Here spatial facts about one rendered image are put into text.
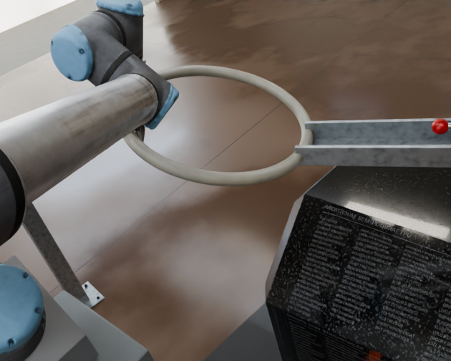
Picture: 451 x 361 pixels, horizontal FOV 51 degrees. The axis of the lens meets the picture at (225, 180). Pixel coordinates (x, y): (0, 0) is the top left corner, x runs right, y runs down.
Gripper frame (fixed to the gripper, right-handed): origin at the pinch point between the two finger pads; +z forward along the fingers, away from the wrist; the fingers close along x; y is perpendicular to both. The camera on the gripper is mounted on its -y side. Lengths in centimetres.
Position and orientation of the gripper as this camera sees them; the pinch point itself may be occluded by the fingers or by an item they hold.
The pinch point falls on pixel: (123, 142)
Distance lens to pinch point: 119.9
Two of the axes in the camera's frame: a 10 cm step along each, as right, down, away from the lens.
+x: 9.7, -0.4, 2.2
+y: 1.9, 6.7, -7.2
